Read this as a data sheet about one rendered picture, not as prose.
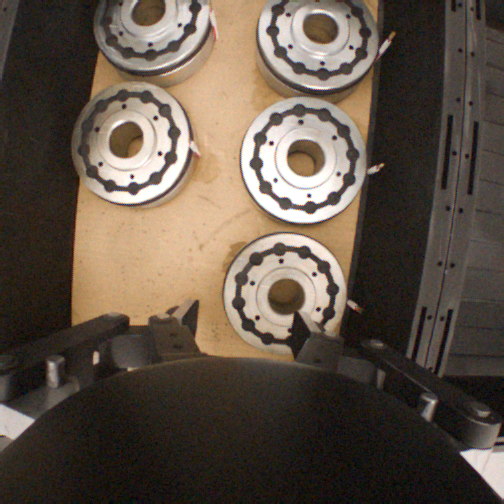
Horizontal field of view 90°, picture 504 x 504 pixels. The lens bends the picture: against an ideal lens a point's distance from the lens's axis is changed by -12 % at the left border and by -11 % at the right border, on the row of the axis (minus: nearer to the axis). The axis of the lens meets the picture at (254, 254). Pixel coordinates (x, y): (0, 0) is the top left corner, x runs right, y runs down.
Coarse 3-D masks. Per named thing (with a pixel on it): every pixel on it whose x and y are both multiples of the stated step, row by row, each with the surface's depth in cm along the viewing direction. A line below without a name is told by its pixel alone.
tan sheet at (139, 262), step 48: (240, 0) 24; (240, 48) 24; (192, 96) 24; (240, 96) 24; (240, 144) 25; (192, 192) 25; (240, 192) 25; (96, 240) 26; (144, 240) 26; (192, 240) 26; (240, 240) 26; (336, 240) 26; (96, 288) 26; (144, 288) 26; (192, 288) 26; (288, 288) 26
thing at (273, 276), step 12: (264, 276) 23; (276, 276) 22; (288, 276) 22; (300, 276) 22; (264, 288) 22; (312, 288) 22; (264, 300) 22; (312, 300) 22; (264, 312) 22; (276, 312) 23; (276, 324) 23; (288, 324) 23
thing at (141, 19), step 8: (152, 0) 21; (144, 8) 21; (152, 8) 22; (160, 8) 22; (136, 16) 21; (144, 16) 22; (152, 16) 23; (160, 16) 23; (144, 24) 23; (152, 24) 24
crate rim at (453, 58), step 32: (448, 0) 14; (0, 32) 14; (448, 32) 15; (0, 64) 15; (448, 64) 15; (0, 96) 15; (448, 96) 15; (0, 128) 15; (448, 128) 16; (448, 160) 15; (448, 192) 15; (448, 224) 16; (416, 288) 16; (416, 320) 16; (416, 352) 16
